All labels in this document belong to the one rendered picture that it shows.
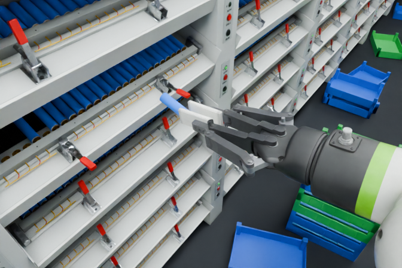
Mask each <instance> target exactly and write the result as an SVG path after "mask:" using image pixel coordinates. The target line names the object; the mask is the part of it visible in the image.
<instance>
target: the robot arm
mask: <svg viewBox="0 0 402 268"><path fill-rule="evenodd" d="M188 108H189V110H186V109H183V108H180V109H179V110H178V112H179V117H180V120H181V123H182V124H184V125H187V126H190V127H192V128H193V130H194V131H196V132H199V133H202V134H204V135H205V141H206V146H207V147H208V148H209V149H211V150H212V151H214V152H216V153H217V154H219V155H220V156H222V157H224V158H225V159H227V160H228V161H230V162H232V163H233V164H235V165H236V166H238V167H240V168H241V169H242V170H243V172H244V173H245V175H246V176H247V177H249V178H252V177H254V176H255V171H257V170H259V169H262V168H266V169H274V170H279V171H280V172H282V173H283V174H284V175H285V176H286V177H287V178H289V179H292V180H294V181H297V182H299V183H301V184H304V185H306V186H308V185H310V190H311V193H312V195H313V196H315V197H318V198H320V199H322V200H325V201H327V202H330V203H332V204H334V205H336V206H339V207H341V208H343V209H346V210H348V211H351V212H353V213H355V214H357V215H360V216H362V217H364V218H367V219H369V220H372V221H374V222H376V223H378V224H380V227H379V230H378V233H377V235H376V239H375V243H374V261H375V266H376V268H402V148H400V147H396V146H393V145H389V144H386V143H383V142H380V141H376V140H373V139H370V138H366V137H363V136H360V135H356V134H353V133H352V129H351V128H349V127H345V128H343V130H339V129H335V130H333V131H332V132H331V133H330V134H329V135H328V134H327V132H323V131H320V130H317V129H313V128H311V127H307V126H302V127H299V128H298V127H296V126H294V125H293V123H294V114H293V113H292V112H274V111H268V110H264V109H258V108H252V107H248V106H242V105H233V109H225V110H223V109H219V108H216V107H214V106H210V107H208V106H205V105H202V104H200V103H197V102H194V101H192V100H189V101H188ZM240 113H242V114H240ZM223 122H224V124H223ZM224 125H225V126H224ZM229 127H232V128H233V129H231V128H229ZM235 129H236V130H235ZM246 151H247V152H246ZM254 156H256V157H258V158H256V157H254Z"/></svg>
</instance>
